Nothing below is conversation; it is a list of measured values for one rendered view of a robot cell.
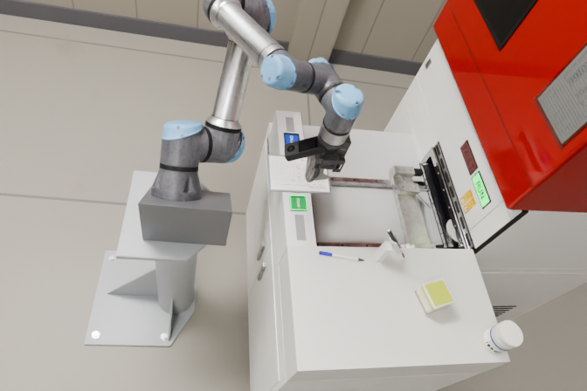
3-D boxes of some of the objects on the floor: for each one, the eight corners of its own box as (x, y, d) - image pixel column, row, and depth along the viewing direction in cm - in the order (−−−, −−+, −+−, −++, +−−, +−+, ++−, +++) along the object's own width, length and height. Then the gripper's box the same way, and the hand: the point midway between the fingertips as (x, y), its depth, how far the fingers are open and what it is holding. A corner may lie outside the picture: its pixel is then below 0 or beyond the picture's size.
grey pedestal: (84, 345, 193) (37, 270, 128) (106, 251, 219) (76, 149, 153) (203, 347, 203) (217, 280, 137) (211, 257, 228) (225, 165, 163)
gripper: (353, 150, 114) (330, 194, 131) (348, 123, 119) (327, 168, 136) (321, 148, 112) (301, 193, 129) (317, 121, 118) (299, 168, 134)
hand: (306, 178), depth 131 cm, fingers closed
